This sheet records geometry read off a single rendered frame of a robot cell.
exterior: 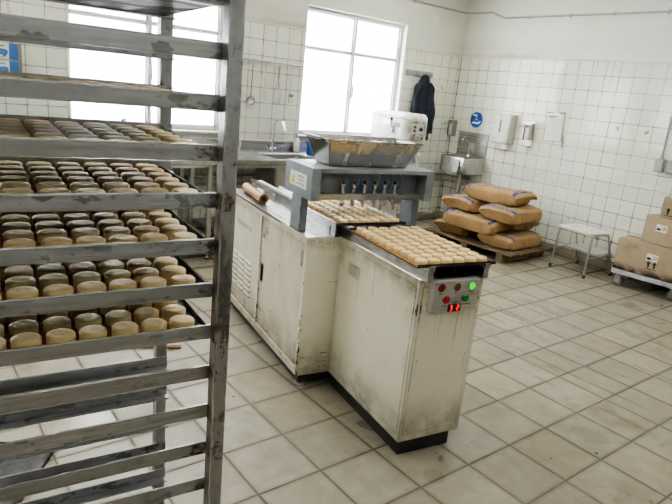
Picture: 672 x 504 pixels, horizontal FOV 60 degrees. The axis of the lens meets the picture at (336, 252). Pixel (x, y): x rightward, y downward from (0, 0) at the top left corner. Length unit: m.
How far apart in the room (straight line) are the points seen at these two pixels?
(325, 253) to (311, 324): 0.38
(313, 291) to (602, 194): 4.35
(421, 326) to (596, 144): 4.60
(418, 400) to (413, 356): 0.23
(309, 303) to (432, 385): 0.76
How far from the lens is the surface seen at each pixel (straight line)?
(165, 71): 1.51
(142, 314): 1.27
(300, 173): 2.90
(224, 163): 1.09
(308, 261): 2.88
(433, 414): 2.73
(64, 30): 1.05
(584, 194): 6.81
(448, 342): 2.59
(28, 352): 1.15
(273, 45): 6.12
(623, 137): 6.64
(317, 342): 3.08
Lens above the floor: 1.54
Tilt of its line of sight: 16 degrees down
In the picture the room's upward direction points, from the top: 6 degrees clockwise
